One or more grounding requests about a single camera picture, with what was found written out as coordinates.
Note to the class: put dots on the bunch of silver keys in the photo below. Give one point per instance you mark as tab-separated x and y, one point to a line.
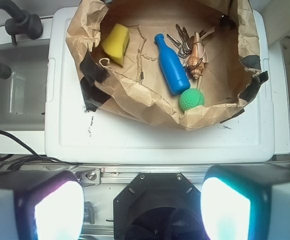
185	45

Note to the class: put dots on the crumpled brown paper bag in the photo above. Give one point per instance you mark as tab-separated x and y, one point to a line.
138	90

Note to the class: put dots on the black curved faucet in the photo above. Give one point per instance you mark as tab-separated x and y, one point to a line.
20	22

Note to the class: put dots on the brown spiral seashell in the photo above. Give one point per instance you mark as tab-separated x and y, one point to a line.
198	58

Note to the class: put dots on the white plastic bin lid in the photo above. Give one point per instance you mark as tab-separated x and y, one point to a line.
101	137

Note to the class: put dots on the blue plastic bottle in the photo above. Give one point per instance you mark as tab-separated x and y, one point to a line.
171	67

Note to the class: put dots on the green dimpled ball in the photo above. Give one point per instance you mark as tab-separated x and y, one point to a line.
191	98

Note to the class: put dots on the gripper right finger with light pad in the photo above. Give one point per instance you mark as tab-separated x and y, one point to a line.
246	202

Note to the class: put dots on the aluminium extrusion rail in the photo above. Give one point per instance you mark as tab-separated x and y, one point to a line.
124	174

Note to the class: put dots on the black octagonal mount plate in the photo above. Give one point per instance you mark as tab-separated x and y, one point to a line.
158	206

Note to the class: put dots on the gripper left finger with light pad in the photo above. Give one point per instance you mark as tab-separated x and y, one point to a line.
40	205

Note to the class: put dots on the grey sink basin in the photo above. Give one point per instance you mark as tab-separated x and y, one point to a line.
23	94

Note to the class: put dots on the yellow green sponge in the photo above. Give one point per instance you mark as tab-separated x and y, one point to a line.
115	44

